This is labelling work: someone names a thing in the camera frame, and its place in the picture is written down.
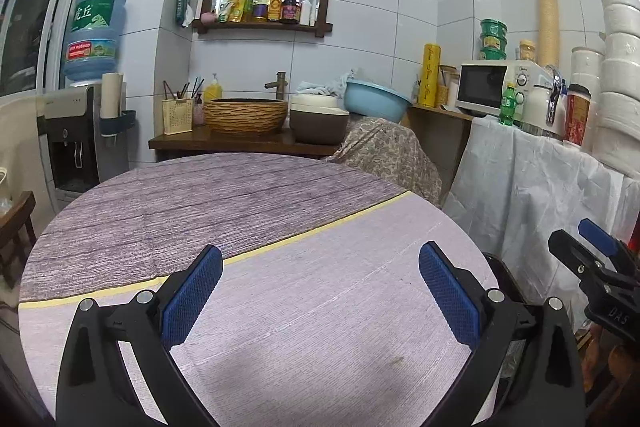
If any window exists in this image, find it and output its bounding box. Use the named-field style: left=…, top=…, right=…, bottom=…
left=0, top=0, right=98, bottom=98

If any wooden cabinet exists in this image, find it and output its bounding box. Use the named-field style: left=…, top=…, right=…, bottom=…
left=400, top=104, right=473, bottom=202

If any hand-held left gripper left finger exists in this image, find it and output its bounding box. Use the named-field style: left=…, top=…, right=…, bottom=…
left=56, top=245, right=223, bottom=427

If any blue water jug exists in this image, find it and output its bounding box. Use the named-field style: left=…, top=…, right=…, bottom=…
left=62, top=0, right=127, bottom=82

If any yellow seasoning pouch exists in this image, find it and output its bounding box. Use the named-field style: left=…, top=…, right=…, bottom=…
left=217, top=0, right=246, bottom=24

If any tall yellow cup stack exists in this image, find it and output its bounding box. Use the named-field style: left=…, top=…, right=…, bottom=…
left=536, top=0, right=559, bottom=68

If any yellow bag roll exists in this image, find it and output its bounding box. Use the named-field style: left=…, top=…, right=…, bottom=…
left=419, top=43, right=443, bottom=108

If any floral cloth cover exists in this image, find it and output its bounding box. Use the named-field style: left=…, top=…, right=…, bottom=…
left=325, top=116, right=443, bottom=208

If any wooden chair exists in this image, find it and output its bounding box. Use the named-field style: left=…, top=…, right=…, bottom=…
left=0, top=191, right=38, bottom=288

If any cream plastic basin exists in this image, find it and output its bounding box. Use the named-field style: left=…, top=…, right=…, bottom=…
left=290, top=94, right=347, bottom=112

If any bundle of chopsticks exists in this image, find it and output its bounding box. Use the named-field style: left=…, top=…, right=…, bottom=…
left=162, top=77, right=205, bottom=100

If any green soda bottle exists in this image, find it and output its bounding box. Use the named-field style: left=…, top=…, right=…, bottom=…
left=499, top=82, right=518, bottom=126

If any brass faucet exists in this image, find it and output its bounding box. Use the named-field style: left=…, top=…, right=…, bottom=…
left=263, top=71, right=288, bottom=100

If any woven wicker sink bowl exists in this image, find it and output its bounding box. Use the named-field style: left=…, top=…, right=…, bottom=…
left=203, top=98, right=290, bottom=136

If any green wet wipes pack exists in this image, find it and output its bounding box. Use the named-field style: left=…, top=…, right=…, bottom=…
left=175, top=0, right=195, bottom=28

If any blue plastic basin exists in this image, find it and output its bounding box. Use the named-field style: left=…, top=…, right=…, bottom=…
left=344, top=79, right=413, bottom=124

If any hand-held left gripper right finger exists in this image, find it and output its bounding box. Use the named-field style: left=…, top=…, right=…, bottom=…
left=419, top=241, right=586, bottom=427

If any wooden counter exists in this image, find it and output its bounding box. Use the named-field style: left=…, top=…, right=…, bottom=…
left=148, top=127, right=341, bottom=162

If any water dispenser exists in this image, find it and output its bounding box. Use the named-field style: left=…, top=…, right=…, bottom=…
left=39, top=84, right=130, bottom=202

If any white plastic sheet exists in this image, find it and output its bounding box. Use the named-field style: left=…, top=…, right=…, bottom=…
left=442, top=116, right=640, bottom=308

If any grey blue towel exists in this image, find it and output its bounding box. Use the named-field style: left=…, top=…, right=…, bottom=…
left=297, top=68, right=361, bottom=100

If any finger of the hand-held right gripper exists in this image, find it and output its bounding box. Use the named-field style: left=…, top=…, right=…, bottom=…
left=578, top=218, right=640, bottom=278
left=548, top=229, right=638, bottom=295

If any blue wall holder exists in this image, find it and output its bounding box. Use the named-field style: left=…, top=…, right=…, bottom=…
left=99, top=109, right=137, bottom=138

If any beige chopstick holder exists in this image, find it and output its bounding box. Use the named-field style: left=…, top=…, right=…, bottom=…
left=161, top=98, right=196, bottom=135

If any red white cup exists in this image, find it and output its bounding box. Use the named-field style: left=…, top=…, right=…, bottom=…
left=564, top=84, right=592, bottom=148

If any white kettle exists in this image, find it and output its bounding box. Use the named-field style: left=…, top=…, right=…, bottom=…
left=520, top=66, right=568, bottom=138

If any short white cup stack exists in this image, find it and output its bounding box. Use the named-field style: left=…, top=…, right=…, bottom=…
left=570, top=47, right=606, bottom=90

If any paper cup roll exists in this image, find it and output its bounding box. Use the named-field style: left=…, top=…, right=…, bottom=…
left=101, top=72, right=123, bottom=120

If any white microwave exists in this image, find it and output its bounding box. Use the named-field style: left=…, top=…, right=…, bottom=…
left=455, top=61, right=551, bottom=118

